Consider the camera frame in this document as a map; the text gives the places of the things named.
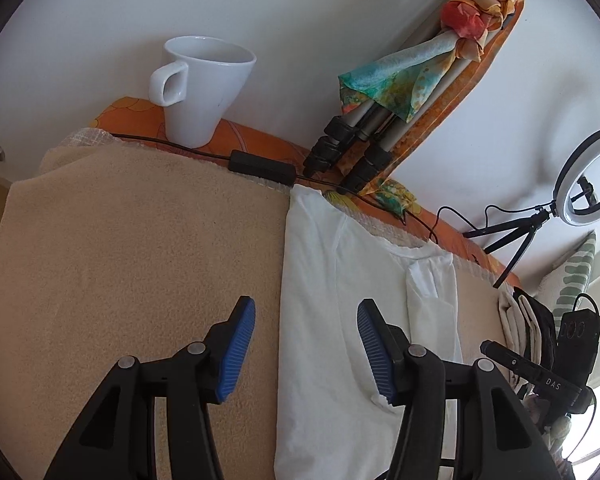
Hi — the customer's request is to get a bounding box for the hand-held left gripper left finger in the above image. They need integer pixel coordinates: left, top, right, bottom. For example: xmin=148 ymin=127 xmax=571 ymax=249
xmin=44 ymin=296 xmax=257 ymax=480

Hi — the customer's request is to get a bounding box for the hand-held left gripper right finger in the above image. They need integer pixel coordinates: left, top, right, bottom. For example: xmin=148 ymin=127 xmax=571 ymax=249
xmin=356 ymin=299 xmax=561 ymax=480

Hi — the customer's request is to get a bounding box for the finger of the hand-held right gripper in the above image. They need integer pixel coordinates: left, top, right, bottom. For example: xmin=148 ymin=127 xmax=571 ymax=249
xmin=480 ymin=340 xmax=583 ymax=398

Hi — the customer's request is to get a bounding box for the white t-shirt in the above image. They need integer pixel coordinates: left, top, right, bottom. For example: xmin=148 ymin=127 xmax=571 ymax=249
xmin=274 ymin=185 xmax=463 ymax=480

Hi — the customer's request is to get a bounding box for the pile of light clothes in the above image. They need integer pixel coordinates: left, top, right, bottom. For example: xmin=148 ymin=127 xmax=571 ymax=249
xmin=522 ymin=390 xmax=581 ymax=467

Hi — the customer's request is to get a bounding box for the folded black garment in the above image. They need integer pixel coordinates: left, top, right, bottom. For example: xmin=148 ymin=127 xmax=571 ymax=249
xmin=512 ymin=287 xmax=561 ymax=366

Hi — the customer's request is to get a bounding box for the green striped pillow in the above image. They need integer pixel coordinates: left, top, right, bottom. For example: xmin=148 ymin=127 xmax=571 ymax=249
xmin=540 ymin=230 xmax=598 ymax=341

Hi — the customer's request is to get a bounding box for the small black tripod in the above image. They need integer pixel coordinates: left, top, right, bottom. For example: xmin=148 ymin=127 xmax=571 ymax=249
xmin=462 ymin=207 xmax=556 ymax=288

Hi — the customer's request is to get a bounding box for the black phone holder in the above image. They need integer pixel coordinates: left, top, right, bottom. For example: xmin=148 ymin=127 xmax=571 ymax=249
xmin=572 ymin=177 xmax=598 ymax=206

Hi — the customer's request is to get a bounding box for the folded silver black tripod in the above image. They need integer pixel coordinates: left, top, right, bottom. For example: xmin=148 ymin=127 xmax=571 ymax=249
xmin=302 ymin=0 xmax=511 ymax=196

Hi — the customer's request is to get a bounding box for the orange patterned cloth strip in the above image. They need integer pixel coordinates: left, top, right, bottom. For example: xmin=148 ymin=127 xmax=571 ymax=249
xmin=325 ymin=0 xmax=525 ymax=221

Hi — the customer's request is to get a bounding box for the white mug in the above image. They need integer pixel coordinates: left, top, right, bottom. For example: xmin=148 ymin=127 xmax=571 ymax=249
xmin=148 ymin=36 xmax=257 ymax=149

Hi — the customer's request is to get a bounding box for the orange floral bedsheet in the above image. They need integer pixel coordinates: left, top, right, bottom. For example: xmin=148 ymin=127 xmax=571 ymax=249
xmin=91 ymin=96 xmax=523 ymax=286

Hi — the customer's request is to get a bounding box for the white textured mattress pad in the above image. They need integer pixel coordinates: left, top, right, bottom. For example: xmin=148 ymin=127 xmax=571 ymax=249
xmin=50 ymin=129 xmax=496 ymax=281

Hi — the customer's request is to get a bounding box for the colourful knotted scarf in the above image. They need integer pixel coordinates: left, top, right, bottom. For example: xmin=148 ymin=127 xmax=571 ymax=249
xmin=338 ymin=0 xmax=523 ymax=123

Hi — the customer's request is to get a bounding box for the black cable controller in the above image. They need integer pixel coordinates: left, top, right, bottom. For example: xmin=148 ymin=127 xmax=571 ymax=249
xmin=228 ymin=149 xmax=297 ymax=184

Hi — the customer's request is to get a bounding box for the black cable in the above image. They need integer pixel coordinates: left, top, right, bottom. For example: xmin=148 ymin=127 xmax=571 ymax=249
xmin=110 ymin=132 xmax=553 ymax=246

